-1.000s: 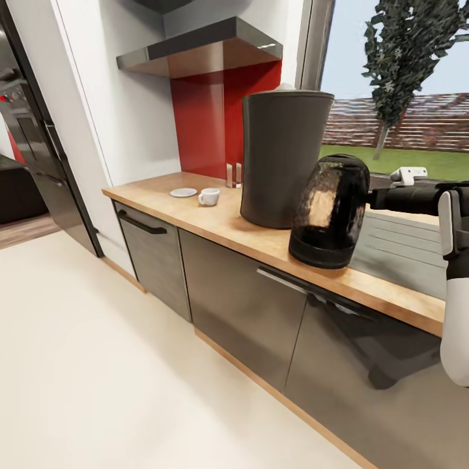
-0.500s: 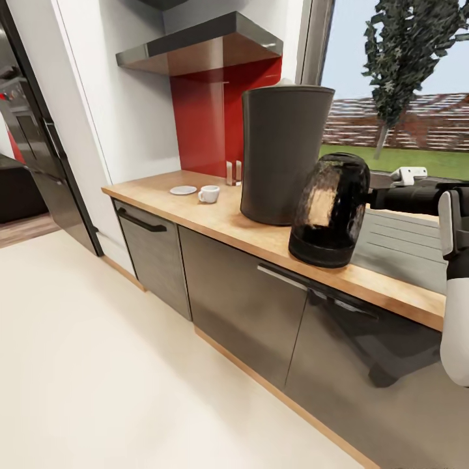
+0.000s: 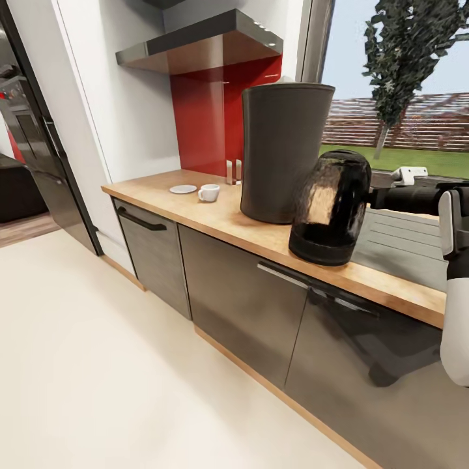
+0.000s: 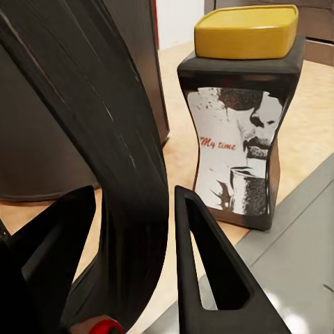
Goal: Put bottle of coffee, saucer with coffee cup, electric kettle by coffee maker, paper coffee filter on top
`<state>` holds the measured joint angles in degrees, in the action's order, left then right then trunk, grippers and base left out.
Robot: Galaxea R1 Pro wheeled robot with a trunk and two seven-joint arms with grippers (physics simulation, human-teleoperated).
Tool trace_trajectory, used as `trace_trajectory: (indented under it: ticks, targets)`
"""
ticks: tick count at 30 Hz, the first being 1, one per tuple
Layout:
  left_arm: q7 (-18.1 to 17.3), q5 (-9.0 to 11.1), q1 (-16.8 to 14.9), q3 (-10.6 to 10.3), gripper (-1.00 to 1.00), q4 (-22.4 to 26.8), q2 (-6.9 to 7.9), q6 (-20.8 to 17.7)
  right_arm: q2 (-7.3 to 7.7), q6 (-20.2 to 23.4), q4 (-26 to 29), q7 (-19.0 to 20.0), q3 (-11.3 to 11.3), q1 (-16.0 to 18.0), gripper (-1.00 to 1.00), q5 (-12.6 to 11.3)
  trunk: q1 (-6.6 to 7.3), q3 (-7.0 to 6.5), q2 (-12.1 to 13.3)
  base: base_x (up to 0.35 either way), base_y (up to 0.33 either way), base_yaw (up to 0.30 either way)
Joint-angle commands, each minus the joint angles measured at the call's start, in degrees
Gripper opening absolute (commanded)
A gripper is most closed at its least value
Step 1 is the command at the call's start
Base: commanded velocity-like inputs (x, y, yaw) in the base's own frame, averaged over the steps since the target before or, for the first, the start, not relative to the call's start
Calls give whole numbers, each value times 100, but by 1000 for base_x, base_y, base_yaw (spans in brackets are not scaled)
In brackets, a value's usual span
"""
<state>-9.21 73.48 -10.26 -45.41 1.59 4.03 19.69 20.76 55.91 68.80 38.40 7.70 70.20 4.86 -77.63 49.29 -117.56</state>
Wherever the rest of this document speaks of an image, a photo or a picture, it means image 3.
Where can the electric kettle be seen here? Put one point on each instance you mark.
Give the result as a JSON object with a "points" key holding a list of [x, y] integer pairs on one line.
{"points": [[331, 207]]}

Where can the oven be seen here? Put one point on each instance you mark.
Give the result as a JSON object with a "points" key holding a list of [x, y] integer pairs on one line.
{"points": [[23, 104]]}

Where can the coffee cup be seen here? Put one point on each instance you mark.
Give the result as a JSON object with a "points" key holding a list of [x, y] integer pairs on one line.
{"points": [[209, 192]]}

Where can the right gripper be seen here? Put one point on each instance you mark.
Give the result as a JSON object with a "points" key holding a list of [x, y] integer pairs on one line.
{"points": [[396, 199]]}

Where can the dishwasher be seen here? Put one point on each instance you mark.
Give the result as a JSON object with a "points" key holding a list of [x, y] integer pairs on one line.
{"points": [[152, 244]]}

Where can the water glass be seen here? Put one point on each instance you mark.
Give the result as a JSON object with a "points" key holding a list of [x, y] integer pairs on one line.
{"points": [[234, 172]]}

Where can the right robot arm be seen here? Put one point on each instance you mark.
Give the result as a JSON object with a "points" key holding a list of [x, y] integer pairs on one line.
{"points": [[450, 202]]}

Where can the fixed window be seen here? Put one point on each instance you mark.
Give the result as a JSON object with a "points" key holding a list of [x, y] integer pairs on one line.
{"points": [[400, 69]]}

